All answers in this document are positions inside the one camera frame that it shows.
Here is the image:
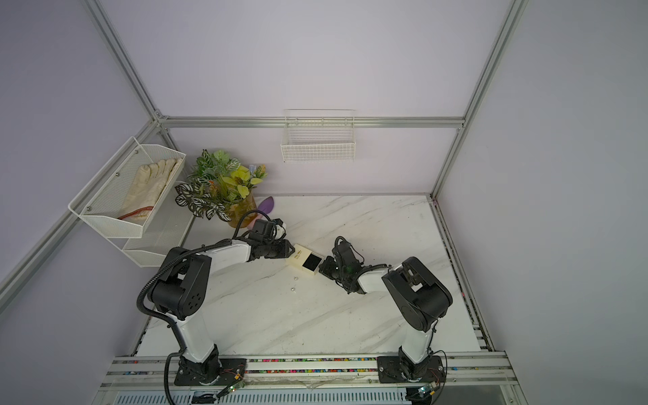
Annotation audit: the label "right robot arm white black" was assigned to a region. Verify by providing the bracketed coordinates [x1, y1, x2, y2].
[319, 256, 453, 366]

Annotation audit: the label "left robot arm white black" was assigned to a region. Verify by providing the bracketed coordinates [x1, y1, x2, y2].
[136, 214, 295, 365]

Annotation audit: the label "purple pink garden trowel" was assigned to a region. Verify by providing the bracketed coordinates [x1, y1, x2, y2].
[256, 197, 275, 215]

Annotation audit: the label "potted plant amber vase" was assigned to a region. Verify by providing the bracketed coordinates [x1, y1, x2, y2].
[175, 150, 268, 228]

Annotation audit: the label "beige work gloves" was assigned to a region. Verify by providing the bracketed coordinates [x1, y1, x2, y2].
[117, 159, 182, 224]

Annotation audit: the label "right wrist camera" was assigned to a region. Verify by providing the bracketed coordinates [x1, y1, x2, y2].
[332, 236, 360, 268]

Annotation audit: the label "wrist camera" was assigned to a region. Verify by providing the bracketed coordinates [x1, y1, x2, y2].
[332, 236, 360, 268]
[250, 219, 286, 241]

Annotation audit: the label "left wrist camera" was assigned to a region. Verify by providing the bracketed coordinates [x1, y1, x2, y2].
[250, 219, 286, 241]

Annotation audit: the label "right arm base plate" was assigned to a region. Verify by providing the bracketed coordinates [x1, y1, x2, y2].
[376, 355, 447, 384]

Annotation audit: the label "white wire wall basket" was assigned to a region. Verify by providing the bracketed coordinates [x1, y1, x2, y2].
[280, 109, 356, 163]

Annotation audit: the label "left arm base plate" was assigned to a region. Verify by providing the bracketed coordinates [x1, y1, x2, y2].
[174, 357, 247, 386]

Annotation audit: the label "white mesh wall shelf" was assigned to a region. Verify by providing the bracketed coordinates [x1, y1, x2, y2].
[69, 138, 192, 268]

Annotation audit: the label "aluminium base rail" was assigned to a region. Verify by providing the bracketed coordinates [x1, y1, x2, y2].
[100, 351, 519, 391]

